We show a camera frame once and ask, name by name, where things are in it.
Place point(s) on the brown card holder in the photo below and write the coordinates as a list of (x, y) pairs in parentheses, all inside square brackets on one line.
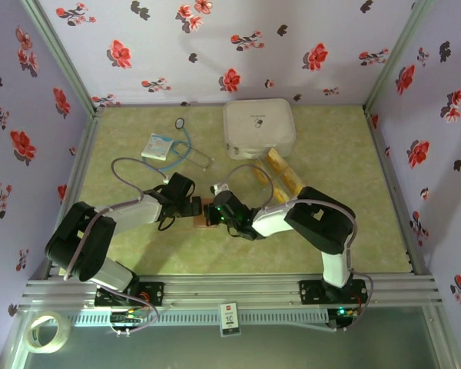
[(199, 222)]

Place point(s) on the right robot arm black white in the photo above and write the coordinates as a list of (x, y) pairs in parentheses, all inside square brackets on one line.
[(272, 223)]

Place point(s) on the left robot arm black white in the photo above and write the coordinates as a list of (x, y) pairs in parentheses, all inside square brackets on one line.
[(134, 211)]

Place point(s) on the gold credit card stack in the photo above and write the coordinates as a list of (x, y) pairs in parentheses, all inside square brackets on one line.
[(288, 175), (276, 188)]

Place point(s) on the white blue gauze packet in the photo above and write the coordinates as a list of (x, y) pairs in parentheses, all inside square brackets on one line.
[(156, 146)]

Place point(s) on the blue grey stethoscope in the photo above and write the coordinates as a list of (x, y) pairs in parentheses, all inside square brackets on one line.
[(181, 123)]

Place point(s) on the white medicine box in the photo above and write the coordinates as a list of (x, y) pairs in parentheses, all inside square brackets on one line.
[(259, 127)]

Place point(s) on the black white price tag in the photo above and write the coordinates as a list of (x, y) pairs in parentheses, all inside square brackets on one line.
[(229, 319)]

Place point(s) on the circuit board with green light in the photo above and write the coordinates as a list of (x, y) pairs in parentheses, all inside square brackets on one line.
[(342, 312)]

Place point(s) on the clear tape roll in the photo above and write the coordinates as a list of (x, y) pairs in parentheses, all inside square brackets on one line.
[(48, 349)]

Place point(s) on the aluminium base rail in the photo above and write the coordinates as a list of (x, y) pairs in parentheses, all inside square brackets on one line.
[(230, 288)]

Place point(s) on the aluminium side rail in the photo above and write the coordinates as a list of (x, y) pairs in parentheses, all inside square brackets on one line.
[(397, 192), (80, 161)]

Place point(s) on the aluminium frame post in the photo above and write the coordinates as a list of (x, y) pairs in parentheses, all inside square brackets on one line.
[(63, 57), (395, 57)]

